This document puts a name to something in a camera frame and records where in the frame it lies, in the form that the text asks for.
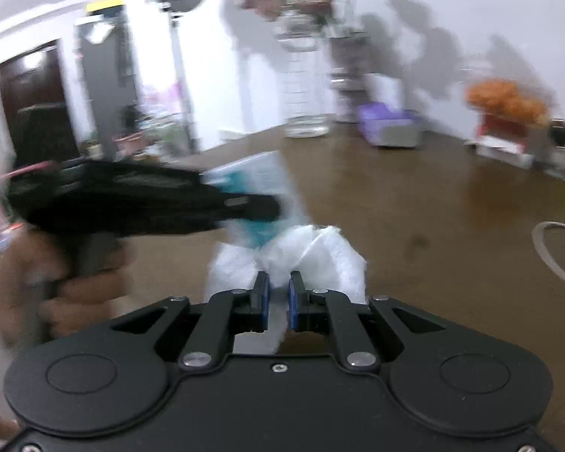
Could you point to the white flat box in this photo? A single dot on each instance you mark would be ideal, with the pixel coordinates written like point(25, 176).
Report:
point(499, 150)

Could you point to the grey cabinet with yellow top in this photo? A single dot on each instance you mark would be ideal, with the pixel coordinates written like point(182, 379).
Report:
point(103, 80)

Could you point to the clear plastic container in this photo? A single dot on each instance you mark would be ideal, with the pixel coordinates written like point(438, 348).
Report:
point(263, 174)

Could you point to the black chair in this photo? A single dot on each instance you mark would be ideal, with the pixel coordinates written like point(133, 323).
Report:
point(42, 132)

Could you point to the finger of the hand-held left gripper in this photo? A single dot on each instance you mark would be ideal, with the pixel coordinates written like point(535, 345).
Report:
point(249, 207)

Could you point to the white astronaut figurine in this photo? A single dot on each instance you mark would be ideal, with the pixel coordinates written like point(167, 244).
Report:
point(558, 150)

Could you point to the purple tissue pack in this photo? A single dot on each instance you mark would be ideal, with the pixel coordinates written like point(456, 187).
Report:
point(386, 127)

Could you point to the clear clamshell of orange peels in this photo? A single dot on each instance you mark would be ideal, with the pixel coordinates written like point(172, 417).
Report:
point(504, 99)

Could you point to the dark wooden door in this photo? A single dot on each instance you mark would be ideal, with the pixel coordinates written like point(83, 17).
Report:
point(33, 80)

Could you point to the person's left hand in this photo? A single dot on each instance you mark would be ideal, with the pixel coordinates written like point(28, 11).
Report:
point(84, 299)

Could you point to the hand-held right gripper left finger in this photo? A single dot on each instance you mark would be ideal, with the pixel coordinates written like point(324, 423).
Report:
point(265, 301)

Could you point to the clear water bottle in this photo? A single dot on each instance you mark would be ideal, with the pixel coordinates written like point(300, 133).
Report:
point(306, 103)

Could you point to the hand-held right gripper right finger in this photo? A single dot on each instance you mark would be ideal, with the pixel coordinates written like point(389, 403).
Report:
point(292, 303)

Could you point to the grey stone-look vase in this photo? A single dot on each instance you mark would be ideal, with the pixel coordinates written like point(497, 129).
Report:
point(351, 80)

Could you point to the white cleaning cloth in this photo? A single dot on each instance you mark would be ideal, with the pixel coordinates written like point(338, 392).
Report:
point(329, 259)

